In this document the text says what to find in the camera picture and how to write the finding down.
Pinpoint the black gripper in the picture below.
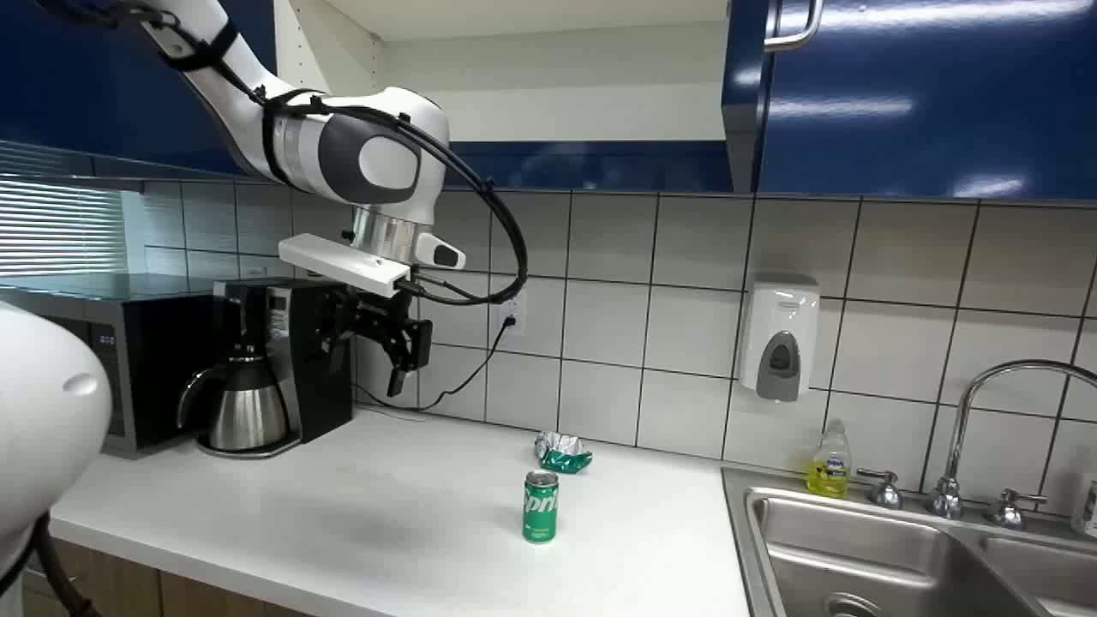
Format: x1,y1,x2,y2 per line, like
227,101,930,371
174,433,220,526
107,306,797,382
347,292,433,398

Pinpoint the green soda can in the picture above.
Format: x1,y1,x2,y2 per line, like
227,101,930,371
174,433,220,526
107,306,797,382
521,468,560,541

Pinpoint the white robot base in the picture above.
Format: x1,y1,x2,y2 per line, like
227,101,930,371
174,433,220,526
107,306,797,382
0,300,113,617

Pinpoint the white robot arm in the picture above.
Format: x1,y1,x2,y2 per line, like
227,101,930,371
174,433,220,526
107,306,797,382
36,0,465,395

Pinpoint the open white top cabinet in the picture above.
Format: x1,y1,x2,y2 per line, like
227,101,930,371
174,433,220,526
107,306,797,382
270,0,729,193

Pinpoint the blue left cabinet door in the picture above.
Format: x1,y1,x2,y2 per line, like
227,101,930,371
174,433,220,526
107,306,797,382
0,0,239,173

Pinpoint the blue cabinet door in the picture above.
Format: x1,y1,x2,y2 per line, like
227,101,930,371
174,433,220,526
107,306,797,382
720,0,1097,203
0,0,239,173

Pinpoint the blue right cabinet door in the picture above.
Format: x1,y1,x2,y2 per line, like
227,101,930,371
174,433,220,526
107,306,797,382
720,0,1097,203

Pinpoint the black coffee maker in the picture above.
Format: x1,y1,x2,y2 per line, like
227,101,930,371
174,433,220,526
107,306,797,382
214,276,353,441

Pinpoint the steel coffee carafe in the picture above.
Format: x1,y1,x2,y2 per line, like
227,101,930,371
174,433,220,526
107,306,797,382
174,344,287,454

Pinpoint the green crumpled snack bag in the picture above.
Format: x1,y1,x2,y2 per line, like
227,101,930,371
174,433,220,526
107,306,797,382
536,433,593,474

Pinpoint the black microwave oven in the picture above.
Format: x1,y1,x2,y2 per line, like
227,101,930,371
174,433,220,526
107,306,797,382
0,273,217,458

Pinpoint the white soap dispenser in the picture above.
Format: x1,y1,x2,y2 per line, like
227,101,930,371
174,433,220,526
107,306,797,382
739,273,819,401

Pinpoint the yellow dish soap bottle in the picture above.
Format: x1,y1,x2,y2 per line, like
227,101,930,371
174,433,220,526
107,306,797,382
805,419,849,498

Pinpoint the stainless steel double sink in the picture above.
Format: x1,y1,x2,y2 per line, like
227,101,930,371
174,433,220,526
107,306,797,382
724,466,1097,617

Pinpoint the chrome sink faucet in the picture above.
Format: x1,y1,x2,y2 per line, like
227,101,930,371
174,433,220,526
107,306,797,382
858,356,1097,531

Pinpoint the black power cord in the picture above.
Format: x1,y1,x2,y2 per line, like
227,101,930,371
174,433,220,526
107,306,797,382
353,314,521,419

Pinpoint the white wall outlet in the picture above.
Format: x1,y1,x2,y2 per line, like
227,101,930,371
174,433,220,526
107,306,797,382
501,298,525,337

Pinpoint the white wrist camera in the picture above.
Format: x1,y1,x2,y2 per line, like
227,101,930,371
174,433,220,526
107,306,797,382
279,232,412,298

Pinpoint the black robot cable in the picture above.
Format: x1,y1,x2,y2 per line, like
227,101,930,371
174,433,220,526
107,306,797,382
262,89,532,308

